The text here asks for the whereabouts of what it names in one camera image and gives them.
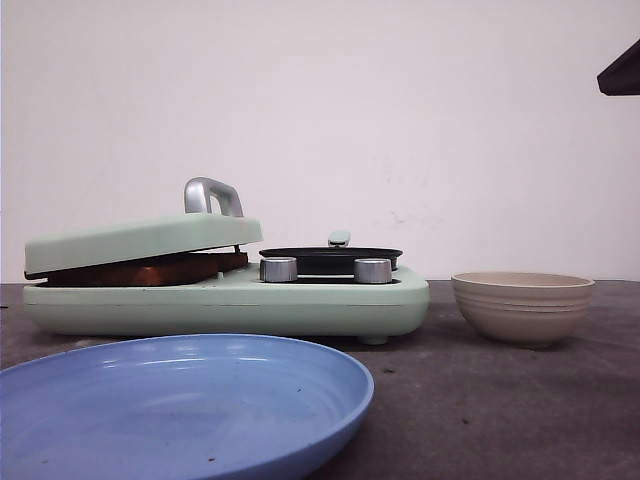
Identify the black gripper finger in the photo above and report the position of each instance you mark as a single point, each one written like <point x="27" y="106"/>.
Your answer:
<point x="622" y="76"/>

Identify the beige ribbed ceramic bowl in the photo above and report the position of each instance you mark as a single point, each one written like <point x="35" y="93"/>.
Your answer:
<point x="523" y="308"/>

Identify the breakfast maker hinged lid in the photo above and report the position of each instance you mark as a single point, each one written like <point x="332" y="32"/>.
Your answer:
<point x="213" y="218"/>

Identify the toast bread slice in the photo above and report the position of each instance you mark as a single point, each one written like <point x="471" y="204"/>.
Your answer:
<point x="162" y="271"/>
<point x="227" y="261"/>

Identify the mint green breakfast maker base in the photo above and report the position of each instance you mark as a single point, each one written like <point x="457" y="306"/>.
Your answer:
<point x="237" y="302"/>

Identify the silver right control knob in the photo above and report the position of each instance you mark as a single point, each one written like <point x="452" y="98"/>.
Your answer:
<point x="373" y="271"/>

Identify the silver control knob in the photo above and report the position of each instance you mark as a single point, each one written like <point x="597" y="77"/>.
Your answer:
<point x="278" y="269"/>
<point x="373" y="271"/>

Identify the black round frying pan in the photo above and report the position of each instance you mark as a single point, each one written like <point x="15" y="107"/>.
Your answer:
<point x="337" y="258"/>

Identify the silver left control knob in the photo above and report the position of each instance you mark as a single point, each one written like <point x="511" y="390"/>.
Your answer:
<point x="278" y="269"/>

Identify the blue plastic plate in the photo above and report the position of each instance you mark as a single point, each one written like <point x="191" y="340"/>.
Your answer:
<point x="224" y="406"/>

